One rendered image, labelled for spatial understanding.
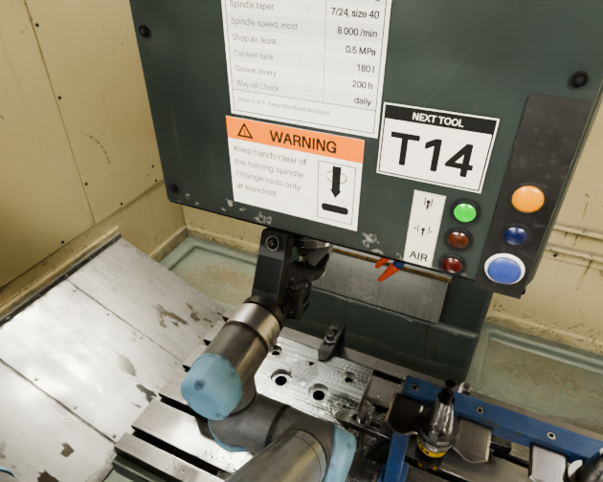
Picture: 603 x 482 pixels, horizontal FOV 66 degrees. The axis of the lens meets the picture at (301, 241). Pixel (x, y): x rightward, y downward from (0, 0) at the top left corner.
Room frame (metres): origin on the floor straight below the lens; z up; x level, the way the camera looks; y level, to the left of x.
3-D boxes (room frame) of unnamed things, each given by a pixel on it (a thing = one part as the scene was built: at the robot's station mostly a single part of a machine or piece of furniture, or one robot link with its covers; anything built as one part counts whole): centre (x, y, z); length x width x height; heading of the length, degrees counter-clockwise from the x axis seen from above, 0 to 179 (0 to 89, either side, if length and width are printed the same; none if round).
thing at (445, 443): (0.43, -0.22, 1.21); 0.06 x 0.06 x 0.03
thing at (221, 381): (0.40, 0.10, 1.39); 0.11 x 0.08 x 0.09; 155
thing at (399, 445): (0.50, -0.19, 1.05); 0.10 x 0.05 x 0.30; 155
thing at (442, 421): (0.43, -0.22, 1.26); 0.04 x 0.04 x 0.07
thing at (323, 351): (0.81, -0.08, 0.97); 0.13 x 0.03 x 0.15; 155
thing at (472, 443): (0.41, -0.27, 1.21); 0.07 x 0.05 x 0.01; 155
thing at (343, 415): (0.57, -0.14, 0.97); 0.13 x 0.03 x 0.15; 65
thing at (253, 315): (0.47, 0.07, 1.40); 0.08 x 0.05 x 0.08; 65
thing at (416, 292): (1.06, -0.20, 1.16); 0.48 x 0.05 x 0.51; 65
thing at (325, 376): (0.68, 0.00, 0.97); 0.29 x 0.23 x 0.05; 65
